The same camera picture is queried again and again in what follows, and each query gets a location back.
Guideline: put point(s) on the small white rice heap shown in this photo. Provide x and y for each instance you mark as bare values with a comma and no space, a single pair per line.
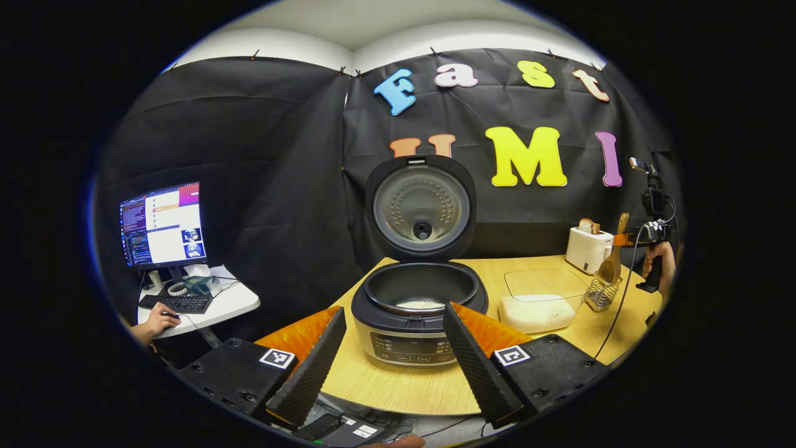
420,304

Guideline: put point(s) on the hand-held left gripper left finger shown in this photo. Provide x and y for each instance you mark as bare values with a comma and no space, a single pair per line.
314,367

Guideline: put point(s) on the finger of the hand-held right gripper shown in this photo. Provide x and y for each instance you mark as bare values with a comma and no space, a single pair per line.
623,239

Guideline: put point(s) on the computer monitor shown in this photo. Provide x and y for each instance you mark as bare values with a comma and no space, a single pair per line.
163,224

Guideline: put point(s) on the wooden spoon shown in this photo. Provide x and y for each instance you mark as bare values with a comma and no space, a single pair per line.
610,267

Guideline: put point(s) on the black and silver rice cooker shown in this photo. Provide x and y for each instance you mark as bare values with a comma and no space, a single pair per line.
404,336

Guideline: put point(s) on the clear chopstick holder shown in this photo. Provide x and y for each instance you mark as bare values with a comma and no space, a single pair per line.
602,295

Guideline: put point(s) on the white toaster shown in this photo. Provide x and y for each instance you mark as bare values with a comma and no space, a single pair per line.
586,252

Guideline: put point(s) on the black keyboard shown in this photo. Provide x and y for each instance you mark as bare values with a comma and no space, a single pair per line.
177,303

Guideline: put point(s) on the black box with white labels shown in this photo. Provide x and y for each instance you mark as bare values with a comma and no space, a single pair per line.
354,432

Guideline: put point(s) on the white side table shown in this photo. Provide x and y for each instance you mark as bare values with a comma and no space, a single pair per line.
230,302

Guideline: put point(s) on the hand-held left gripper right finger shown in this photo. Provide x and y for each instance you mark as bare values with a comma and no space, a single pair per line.
476,367

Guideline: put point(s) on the white tape roll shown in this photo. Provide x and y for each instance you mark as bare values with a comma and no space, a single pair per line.
177,289

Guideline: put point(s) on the teal object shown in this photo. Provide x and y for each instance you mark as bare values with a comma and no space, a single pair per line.
199,285

